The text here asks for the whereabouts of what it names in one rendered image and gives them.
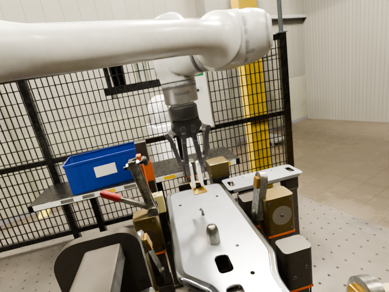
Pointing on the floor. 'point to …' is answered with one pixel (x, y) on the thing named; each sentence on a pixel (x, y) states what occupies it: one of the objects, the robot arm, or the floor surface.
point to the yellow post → (254, 99)
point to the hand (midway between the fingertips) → (195, 174)
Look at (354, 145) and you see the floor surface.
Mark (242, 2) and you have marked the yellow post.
